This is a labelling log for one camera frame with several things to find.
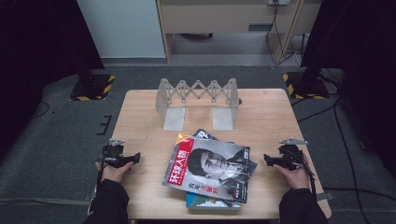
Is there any stack of magazines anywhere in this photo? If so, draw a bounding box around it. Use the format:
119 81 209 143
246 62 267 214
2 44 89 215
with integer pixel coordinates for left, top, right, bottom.
162 133 259 204

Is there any striped black stand base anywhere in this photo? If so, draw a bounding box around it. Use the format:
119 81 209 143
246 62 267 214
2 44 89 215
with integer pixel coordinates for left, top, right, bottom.
282 70 331 101
69 73 117 102

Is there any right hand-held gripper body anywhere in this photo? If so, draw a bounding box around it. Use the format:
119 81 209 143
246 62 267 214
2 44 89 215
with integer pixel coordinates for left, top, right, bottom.
278 137 309 172

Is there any person's right hand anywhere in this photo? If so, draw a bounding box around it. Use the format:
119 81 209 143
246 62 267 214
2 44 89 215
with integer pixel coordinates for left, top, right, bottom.
272 154 312 191

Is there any black hanging cable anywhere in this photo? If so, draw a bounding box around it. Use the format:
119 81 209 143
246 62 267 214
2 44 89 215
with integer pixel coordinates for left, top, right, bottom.
265 3 295 66

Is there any beige wooden desk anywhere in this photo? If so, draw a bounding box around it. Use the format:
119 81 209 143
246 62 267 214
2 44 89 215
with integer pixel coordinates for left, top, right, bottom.
155 0 304 63

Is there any black floor tape mark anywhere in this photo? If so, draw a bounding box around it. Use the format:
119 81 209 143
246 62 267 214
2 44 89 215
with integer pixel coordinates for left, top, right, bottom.
95 114 113 136

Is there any person's left hand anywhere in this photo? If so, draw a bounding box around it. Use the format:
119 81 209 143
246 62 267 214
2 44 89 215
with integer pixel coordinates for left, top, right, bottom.
95 161 134 185

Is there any left hand-held gripper cable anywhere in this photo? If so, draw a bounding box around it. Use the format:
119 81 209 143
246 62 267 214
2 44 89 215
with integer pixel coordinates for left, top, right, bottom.
96 161 106 189

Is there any white expandable metal book rack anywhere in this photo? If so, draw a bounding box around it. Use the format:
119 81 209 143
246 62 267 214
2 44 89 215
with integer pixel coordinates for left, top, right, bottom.
155 77 241 132

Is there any hand-held gripper cable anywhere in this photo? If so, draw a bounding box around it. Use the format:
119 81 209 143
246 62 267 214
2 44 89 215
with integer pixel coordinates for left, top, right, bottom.
96 161 106 189
298 153 318 201

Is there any grey floor tape strip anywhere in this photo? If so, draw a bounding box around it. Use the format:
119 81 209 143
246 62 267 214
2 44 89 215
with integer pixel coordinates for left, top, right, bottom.
0 196 92 207

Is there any bright blue thick book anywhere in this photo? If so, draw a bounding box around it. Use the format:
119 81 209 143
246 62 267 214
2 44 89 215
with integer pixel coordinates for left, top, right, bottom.
185 190 243 210

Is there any white cabinet panel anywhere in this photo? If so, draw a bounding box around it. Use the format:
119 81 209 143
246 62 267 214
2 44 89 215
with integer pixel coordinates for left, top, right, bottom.
77 0 167 60

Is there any right hand-held gripper cable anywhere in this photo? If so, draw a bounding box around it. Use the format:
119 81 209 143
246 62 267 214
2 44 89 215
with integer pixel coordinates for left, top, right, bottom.
298 153 318 201

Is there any white floor cable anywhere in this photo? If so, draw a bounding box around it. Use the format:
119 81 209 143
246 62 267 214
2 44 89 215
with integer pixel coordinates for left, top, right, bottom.
290 32 310 69

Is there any long black floor cable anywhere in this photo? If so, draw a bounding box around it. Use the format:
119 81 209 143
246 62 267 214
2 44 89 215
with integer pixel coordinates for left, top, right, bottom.
333 101 372 224

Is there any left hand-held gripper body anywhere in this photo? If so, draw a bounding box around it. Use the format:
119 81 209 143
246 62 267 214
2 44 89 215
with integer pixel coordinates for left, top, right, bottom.
101 138 129 169

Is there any black curtain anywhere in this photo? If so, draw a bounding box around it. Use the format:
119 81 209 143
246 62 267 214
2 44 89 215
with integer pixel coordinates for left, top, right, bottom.
300 0 396 171
0 0 106 158

